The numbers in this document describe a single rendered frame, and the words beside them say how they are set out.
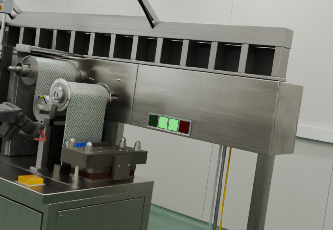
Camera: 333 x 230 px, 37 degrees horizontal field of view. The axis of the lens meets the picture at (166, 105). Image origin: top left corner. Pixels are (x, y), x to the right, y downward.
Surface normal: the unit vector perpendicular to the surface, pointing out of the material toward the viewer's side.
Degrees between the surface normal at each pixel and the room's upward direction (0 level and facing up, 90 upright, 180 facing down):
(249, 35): 90
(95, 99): 90
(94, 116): 90
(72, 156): 90
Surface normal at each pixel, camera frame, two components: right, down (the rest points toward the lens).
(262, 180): -0.61, -0.04
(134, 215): 0.78, 0.15
